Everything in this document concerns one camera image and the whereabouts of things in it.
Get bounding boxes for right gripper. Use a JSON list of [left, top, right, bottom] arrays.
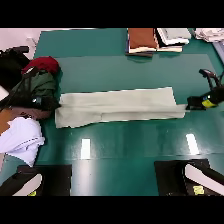
[[186, 94, 219, 111]]

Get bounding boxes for pale beige shirt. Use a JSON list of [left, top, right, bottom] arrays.
[[54, 86, 188, 130]]

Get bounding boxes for white folded garment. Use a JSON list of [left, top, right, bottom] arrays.
[[194, 27, 224, 43], [156, 27, 193, 47]]

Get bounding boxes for black folded garment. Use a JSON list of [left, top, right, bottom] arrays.
[[153, 28, 184, 53]]

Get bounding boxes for brown folded garment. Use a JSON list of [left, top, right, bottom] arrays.
[[127, 27, 160, 55]]

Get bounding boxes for dark green garment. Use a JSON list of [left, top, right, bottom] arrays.
[[20, 69, 62, 112]]

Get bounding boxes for red garment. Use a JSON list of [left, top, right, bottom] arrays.
[[21, 56, 61, 76]]

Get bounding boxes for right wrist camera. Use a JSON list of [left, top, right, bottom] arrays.
[[198, 68, 222, 90]]

